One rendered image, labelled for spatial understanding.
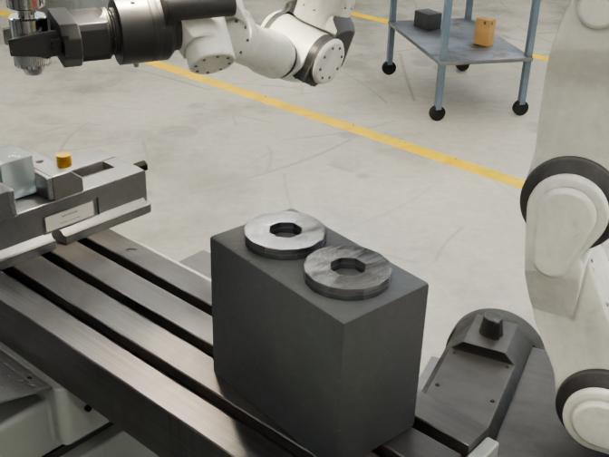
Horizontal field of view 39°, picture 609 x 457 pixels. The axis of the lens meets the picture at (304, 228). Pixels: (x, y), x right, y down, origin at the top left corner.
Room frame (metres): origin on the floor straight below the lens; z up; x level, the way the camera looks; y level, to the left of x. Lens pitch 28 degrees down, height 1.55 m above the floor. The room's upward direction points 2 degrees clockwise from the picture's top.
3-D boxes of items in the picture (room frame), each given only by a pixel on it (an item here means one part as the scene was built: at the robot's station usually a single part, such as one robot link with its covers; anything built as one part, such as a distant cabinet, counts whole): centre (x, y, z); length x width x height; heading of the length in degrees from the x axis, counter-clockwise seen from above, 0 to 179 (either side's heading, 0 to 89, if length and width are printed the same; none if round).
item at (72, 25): (1.14, 0.28, 1.24); 0.13 x 0.12 x 0.10; 25
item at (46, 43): (1.07, 0.35, 1.24); 0.06 x 0.02 x 0.03; 115
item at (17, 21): (1.10, 0.36, 1.26); 0.05 x 0.05 x 0.01
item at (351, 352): (0.80, -0.01, 1.01); 0.22 x 0.12 x 0.20; 41
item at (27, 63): (1.10, 0.36, 1.23); 0.05 x 0.05 x 0.06
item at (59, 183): (1.21, 0.40, 1.00); 0.12 x 0.06 x 0.04; 47
